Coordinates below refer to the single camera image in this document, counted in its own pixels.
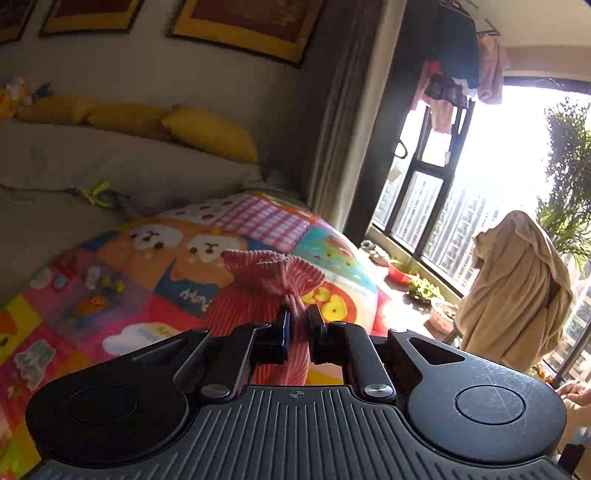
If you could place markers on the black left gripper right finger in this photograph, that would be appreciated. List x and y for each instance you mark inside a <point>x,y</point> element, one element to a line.
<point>350,347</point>

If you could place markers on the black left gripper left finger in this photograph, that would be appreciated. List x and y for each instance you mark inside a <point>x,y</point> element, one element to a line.
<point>219,367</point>

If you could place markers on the pink striped garment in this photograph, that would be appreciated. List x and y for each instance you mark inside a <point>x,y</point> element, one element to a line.
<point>263,282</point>

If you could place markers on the hanging clothes on rack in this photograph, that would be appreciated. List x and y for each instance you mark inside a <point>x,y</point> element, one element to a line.
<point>463,63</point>

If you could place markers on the person's hand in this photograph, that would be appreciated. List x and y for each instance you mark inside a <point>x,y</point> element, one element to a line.
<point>576,398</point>

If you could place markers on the red plant pot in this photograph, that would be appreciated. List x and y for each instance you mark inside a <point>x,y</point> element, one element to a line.
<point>400,273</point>

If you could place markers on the colourful cartoon patchwork blanket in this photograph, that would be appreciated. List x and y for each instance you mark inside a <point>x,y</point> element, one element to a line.
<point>153,278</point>

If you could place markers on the beige towel on chair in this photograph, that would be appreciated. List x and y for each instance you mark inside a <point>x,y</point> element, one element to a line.
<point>516,308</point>

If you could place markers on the yellow green ribbon toy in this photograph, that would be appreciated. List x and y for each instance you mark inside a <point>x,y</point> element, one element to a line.
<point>102,196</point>

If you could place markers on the grey sofa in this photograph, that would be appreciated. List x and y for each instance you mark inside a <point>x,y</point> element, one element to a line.
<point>41,162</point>

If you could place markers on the yellow pillow right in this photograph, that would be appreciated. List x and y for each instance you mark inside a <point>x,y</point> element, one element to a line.
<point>212,134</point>

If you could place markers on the yellow pillow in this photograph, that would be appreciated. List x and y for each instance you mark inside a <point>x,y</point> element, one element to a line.
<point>58,109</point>
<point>212,134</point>
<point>131,119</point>

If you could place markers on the yellow pillow middle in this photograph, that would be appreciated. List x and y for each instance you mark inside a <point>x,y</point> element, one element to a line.
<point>131,119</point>

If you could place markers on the green palm plant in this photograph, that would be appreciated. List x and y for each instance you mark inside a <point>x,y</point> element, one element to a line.
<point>565,214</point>

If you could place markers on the yellow pillow left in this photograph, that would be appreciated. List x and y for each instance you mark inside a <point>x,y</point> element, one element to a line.
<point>58,109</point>

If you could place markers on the grey curtain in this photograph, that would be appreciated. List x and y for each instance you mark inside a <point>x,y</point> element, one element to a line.
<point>353,104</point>

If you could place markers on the framed picture right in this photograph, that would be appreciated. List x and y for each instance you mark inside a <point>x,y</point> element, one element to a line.
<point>278,30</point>

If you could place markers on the framed picture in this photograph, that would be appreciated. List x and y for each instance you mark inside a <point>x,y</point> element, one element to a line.
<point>90,16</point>
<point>278,30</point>

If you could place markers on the plush toy on sofa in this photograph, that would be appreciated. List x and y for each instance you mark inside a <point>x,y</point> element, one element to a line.
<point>15,95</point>

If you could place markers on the framed picture middle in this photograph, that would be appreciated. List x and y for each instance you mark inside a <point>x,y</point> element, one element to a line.
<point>90,16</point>

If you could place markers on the black window frame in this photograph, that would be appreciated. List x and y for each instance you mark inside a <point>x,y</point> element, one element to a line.
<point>445,189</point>

